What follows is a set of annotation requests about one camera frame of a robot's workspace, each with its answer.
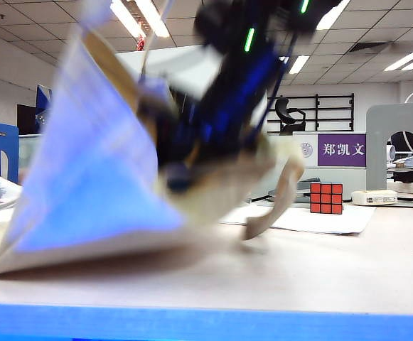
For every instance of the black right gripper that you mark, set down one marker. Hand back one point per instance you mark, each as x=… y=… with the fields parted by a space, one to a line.
x=224 y=113

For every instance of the beige canvas tote bag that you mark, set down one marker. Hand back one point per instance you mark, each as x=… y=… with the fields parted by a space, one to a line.
x=96 y=184

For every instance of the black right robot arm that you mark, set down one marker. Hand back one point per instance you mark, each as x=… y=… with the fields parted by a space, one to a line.
x=263 y=17

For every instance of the white board panel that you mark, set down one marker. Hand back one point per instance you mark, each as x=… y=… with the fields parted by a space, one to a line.
x=188 y=67

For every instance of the black office chair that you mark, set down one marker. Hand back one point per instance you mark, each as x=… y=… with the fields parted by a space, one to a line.
x=286 y=113

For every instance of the gray stapler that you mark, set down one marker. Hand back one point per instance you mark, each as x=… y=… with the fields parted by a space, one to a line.
x=304 y=185

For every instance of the red hanging ornament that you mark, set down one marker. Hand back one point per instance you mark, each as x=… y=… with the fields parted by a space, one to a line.
x=141 y=43

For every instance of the red-faced Rubik's cube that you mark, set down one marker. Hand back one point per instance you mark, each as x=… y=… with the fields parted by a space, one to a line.
x=327 y=198

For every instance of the blue triangular trophy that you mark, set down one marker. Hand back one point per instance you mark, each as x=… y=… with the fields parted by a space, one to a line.
x=42 y=103

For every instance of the frosted glass desk partition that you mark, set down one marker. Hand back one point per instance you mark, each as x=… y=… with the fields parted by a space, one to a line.
x=334 y=175

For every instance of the white paper sheet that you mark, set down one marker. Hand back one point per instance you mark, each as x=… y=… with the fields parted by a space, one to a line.
x=334 y=222

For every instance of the purple and white name sign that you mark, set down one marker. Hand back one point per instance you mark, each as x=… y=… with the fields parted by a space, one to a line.
x=341 y=150

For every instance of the black shelf rack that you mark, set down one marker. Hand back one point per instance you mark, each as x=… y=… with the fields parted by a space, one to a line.
x=328 y=106

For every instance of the white power adapter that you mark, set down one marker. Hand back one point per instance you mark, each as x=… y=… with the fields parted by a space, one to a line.
x=374 y=197

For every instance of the gray metal bookend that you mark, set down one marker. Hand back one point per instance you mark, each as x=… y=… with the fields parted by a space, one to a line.
x=376 y=142

